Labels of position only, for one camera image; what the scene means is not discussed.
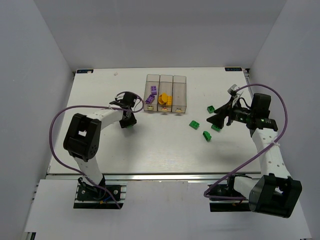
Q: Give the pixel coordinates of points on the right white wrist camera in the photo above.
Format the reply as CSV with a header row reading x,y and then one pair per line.
x,y
235,93

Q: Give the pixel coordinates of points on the right blue corner label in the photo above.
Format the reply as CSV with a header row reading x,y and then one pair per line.
x,y
233,69

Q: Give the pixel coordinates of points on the green lego two-by-two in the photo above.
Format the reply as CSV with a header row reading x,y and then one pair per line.
x,y
194,124

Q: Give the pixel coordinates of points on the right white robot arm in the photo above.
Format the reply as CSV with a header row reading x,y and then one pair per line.
x,y
276,192

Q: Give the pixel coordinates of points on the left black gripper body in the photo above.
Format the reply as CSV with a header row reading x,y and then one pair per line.
x,y
127,121

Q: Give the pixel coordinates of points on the orange curved lego brick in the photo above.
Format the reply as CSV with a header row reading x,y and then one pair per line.
x,y
163,98

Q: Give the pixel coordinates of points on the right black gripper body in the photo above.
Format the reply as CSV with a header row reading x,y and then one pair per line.
x,y
230,116

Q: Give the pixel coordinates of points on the blue corner label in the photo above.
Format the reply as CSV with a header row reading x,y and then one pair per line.
x,y
233,69
84,71

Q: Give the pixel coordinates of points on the purple long lego brick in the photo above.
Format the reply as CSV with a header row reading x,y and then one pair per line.
x,y
150,99

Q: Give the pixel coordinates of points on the purple small lego brick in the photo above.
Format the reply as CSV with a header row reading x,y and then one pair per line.
x,y
153,90

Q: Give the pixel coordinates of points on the aluminium front rail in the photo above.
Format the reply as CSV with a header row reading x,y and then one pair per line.
x,y
202,177

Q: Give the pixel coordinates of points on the green curved lego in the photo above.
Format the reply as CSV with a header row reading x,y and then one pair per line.
x,y
207,136

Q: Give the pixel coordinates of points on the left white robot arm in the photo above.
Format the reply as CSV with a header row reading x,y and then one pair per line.
x,y
83,135

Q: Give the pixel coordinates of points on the yellow long lego brick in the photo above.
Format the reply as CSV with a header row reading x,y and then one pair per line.
x,y
169,101

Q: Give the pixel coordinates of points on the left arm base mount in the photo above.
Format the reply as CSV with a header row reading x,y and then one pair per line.
x,y
91,197

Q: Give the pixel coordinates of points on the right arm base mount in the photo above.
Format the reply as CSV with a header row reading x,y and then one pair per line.
x,y
225,199

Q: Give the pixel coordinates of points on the left blue corner label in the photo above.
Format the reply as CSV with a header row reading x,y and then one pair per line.
x,y
84,71

